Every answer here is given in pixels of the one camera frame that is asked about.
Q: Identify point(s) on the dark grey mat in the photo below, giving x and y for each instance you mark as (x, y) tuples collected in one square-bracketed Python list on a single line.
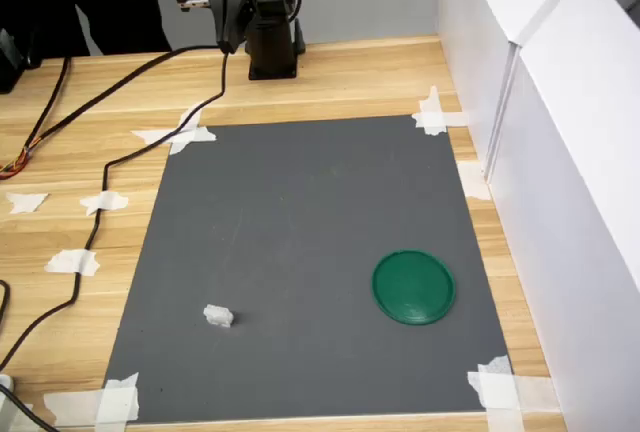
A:
[(300, 227)]

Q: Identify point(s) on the white partition panel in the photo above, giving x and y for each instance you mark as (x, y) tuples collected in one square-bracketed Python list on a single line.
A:
[(575, 152), (470, 52)]

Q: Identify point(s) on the round green lid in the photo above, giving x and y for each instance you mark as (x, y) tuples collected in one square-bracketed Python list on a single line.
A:
[(414, 287)]

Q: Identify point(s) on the small white plastic terminal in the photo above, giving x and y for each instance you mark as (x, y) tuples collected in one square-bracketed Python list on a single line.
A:
[(219, 316)]

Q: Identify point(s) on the white masking tape piece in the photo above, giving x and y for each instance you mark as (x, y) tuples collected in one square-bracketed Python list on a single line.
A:
[(500, 392), (472, 182), (25, 202), (70, 262), (105, 202), (430, 119), (117, 397), (185, 137)]

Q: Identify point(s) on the person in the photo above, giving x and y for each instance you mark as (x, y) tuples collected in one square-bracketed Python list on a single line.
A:
[(125, 2)]

